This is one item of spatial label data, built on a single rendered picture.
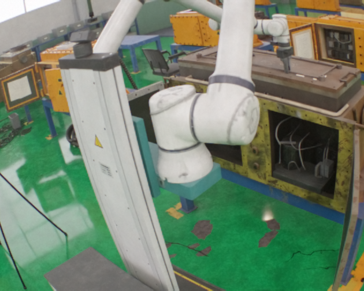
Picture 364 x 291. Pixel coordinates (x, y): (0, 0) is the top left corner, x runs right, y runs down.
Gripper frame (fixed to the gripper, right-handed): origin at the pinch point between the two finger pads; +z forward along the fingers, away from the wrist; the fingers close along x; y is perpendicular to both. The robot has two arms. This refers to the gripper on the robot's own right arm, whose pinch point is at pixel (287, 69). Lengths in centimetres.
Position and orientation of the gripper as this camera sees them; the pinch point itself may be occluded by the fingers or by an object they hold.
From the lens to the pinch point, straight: 211.0
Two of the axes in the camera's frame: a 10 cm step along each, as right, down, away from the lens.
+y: 6.4, 2.3, -7.4
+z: 1.8, 8.9, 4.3
